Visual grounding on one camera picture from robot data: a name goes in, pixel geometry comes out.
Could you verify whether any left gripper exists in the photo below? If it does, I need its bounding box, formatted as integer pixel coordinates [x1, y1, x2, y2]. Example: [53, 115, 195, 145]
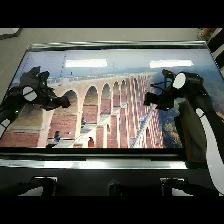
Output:
[42, 89, 72, 112]

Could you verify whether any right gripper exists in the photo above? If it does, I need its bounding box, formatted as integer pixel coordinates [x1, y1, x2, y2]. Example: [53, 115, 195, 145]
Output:
[143, 91, 175, 112]

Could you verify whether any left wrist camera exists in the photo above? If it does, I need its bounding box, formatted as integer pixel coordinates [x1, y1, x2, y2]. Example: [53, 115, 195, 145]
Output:
[37, 66, 52, 89]

